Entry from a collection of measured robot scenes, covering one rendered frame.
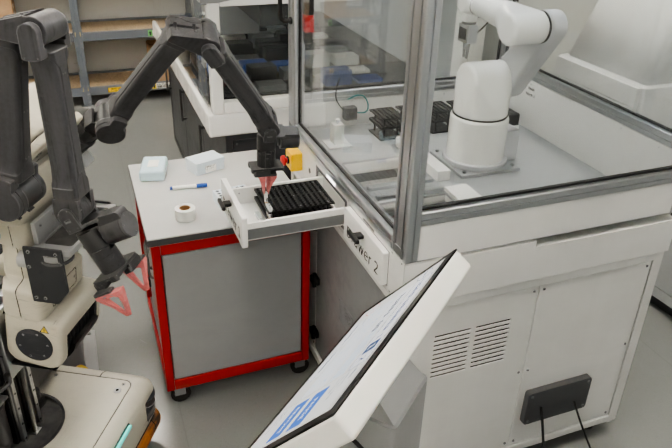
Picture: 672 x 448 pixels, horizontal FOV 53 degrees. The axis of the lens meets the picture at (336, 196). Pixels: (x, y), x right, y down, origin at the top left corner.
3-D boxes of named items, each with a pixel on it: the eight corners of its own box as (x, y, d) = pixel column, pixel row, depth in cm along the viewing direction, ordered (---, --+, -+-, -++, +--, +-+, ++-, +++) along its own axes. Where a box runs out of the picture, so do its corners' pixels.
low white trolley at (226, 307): (167, 412, 253) (146, 240, 218) (147, 316, 304) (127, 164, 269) (312, 377, 272) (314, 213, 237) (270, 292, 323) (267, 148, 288)
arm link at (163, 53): (172, -2, 159) (176, 27, 154) (220, 21, 168) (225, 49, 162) (89, 111, 183) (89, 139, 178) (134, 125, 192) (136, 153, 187)
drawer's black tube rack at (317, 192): (268, 230, 211) (268, 212, 208) (254, 205, 225) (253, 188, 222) (334, 219, 218) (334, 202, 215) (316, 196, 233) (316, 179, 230)
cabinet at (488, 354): (383, 510, 217) (401, 312, 181) (289, 323, 302) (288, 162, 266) (615, 435, 249) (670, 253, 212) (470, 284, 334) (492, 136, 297)
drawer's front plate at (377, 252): (381, 286, 188) (383, 253, 183) (343, 236, 212) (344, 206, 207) (386, 285, 189) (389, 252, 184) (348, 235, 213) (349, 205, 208)
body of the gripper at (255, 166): (247, 166, 208) (247, 145, 205) (279, 164, 211) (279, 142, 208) (251, 175, 203) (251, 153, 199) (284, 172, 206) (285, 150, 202)
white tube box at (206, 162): (197, 176, 261) (196, 164, 259) (186, 169, 267) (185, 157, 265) (224, 168, 269) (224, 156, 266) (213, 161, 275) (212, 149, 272)
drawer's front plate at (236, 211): (242, 249, 204) (241, 217, 199) (222, 206, 228) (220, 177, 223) (248, 248, 204) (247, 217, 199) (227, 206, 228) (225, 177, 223)
